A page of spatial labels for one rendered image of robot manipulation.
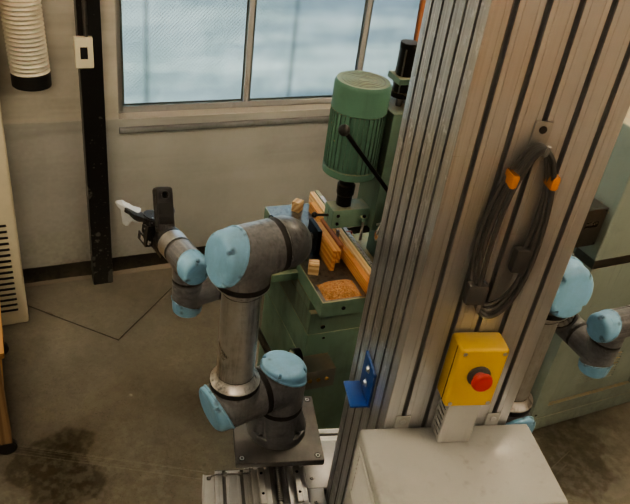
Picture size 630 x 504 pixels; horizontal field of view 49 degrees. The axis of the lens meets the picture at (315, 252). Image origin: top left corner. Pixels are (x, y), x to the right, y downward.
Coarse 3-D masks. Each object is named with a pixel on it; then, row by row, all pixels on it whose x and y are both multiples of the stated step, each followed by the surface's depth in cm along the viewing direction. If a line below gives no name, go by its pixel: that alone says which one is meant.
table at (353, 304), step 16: (272, 208) 258; (288, 208) 259; (304, 208) 261; (288, 272) 230; (304, 272) 226; (320, 272) 227; (336, 272) 228; (304, 288) 227; (320, 304) 215; (336, 304) 215; (352, 304) 218
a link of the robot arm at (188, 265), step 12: (180, 240) 169; (168, 252) 168; (180, 252) 165; (192, 252) 165; (180, 264) 164; (192, 264) 162; (204, 264) 164; (180, 276) 165; (192, 276) 164; (204, 276) 166
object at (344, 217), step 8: (352, 200) 235; (360, 200) 236; (328, 208) 231; (336, 208) 229; (344, 208) 230; (352, 208) 230; (360, 208) 231; (368, 208) 232; (328, 216) 232; (336, 216) 229; (344, 216) 230; (352, 216) 231; (368, 216) 234; (328, 224) 232; (336, 224) 230; (344, 224) 232; (352, 224) 233; (360, 224) 235
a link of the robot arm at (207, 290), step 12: (180, 288) 168; (192, 288) 169; (204, 288) 172; (216, 288) 174; (180, 300) 170; (192, 300) 171; (204, 300) 173; (216, 300) 177; (180, 312) 172; (192, 312) 173
